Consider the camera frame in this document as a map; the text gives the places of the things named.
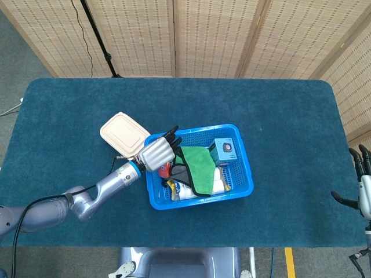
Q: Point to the bamboo screen panel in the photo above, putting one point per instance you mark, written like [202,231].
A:
[353,87]
[136,37]
[211,37]
[295,37]
[43,34]

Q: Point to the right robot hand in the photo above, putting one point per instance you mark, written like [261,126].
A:
[365,197]

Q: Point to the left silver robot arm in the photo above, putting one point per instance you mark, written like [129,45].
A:
[110,182]

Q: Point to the black tripod pole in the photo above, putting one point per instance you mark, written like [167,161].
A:
[100,43]

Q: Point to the yellow floor tape strip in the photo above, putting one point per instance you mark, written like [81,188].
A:
[290,263]

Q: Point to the light blue speaker box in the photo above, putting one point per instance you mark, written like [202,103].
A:
[224,150]

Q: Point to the white floor tube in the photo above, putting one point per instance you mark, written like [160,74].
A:
[252,260]

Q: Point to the blue plastic basket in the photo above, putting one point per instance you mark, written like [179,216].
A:
[188,204]

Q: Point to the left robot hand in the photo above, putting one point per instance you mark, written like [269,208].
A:
[156,155]

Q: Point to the white yellow snack packet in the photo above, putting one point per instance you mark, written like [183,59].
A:
[181,193]

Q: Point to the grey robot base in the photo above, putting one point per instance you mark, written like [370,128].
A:
[179,263]

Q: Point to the teal table mat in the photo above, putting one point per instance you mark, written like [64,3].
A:
[87,101]

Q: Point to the red soda can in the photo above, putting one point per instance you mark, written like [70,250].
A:
[164,171]

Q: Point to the green and grey cloth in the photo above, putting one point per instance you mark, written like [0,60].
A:
[200,171]

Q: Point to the beige lidded food container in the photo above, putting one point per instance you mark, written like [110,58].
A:
[124,133]

